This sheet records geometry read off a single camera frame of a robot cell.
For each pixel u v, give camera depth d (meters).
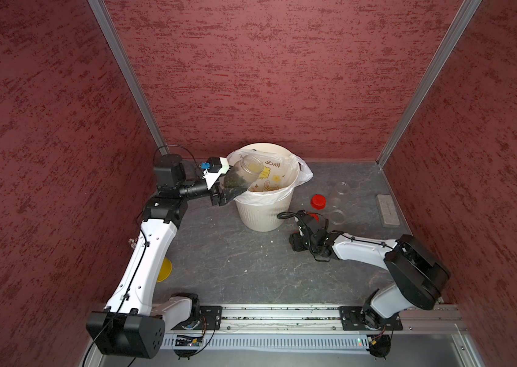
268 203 0.74
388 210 1.00
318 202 1.04
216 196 0.57
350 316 0.74
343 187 0.97
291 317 0.76
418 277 0.45
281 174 0.91
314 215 0.98
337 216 0.87
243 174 0.65
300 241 0.82
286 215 0.69
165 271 0.83
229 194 0.58
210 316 0.76
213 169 0.53
